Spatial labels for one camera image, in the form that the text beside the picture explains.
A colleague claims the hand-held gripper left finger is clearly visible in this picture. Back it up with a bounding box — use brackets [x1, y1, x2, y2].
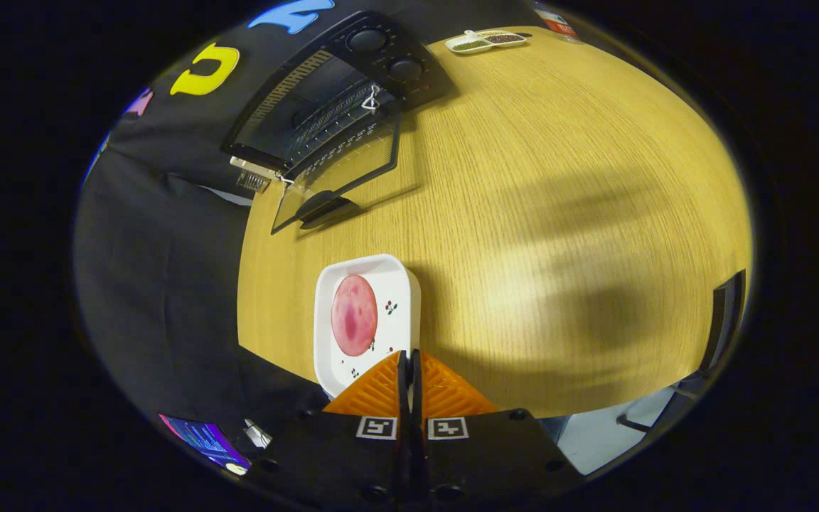
[239, 350, 411, 509]

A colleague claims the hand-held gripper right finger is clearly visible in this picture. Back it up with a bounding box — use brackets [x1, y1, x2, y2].
[410, 348, 588, 509]

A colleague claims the pink ham slice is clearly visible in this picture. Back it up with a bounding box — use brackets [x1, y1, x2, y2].
[331, 274, 379, 357]

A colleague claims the white square plate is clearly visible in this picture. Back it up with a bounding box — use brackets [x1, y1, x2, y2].
[313, 254, 422, 399]

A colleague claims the black toaster oven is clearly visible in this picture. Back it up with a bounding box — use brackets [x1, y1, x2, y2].
[221, 11, 456, 235]

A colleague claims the laptop screen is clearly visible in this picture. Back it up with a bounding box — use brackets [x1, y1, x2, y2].
[159, 414, 250, 476]

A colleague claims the white divided dish of beans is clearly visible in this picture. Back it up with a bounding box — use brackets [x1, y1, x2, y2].
[445, 29, 528, 55]

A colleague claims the clear bottle red label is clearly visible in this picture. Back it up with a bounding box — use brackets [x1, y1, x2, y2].
[534, 4, 579, 38]

